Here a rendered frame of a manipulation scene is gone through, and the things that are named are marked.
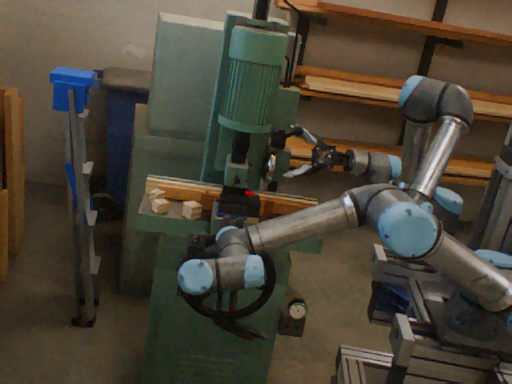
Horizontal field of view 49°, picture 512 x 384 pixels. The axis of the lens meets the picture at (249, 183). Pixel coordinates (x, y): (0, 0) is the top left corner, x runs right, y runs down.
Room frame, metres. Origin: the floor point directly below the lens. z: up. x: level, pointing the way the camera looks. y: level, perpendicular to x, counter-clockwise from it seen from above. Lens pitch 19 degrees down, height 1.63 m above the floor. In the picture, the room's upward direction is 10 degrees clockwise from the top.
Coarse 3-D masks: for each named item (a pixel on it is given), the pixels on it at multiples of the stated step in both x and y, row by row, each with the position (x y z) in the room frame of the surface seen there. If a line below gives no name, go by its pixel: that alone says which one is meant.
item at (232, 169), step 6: (228, 156) 1.85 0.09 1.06; (228, 162) 1.78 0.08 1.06; (234, 162) 1.79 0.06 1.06; (246, 162) 1.82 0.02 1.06; (228, 168) 1.75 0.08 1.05; (234, 168) 1.75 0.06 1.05; (240, 168) 1.75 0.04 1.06; (246, 168) 1.76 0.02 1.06; (228, 174) 1.75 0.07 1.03; (234, 174) 1.75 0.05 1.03; (240, 174) 1.75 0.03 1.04; (246, 174) 1.76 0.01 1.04; (228, 180) 1.75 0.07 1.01; (240, 180) 1.75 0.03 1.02; (246, 180) 1.76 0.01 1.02; (234, 186) 1.75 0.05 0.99; (240, 186) 1.75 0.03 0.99
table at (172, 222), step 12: (144, 204) 1.68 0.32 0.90; (180, 204) 1.73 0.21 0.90; (144, 216) 1.61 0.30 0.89; (156, 216) 1.61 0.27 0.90; (168, 216) 1.62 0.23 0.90; (180, 216) 1.64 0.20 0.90; (204, 216) 1.67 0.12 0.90; (264, 216) 1.76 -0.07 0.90; (276, 216) 1.78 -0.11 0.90; (144, 228) 1.61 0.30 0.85; (156, 228) 1.61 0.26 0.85; (168, 228) 1.62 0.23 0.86; (180, 228) 1.62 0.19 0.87; (192, 228) 1.62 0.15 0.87; (204, 228) 1.63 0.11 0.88; (312, 240) 1.67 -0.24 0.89; (216, 252) 1.54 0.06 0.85; (312, 252) 1.67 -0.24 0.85
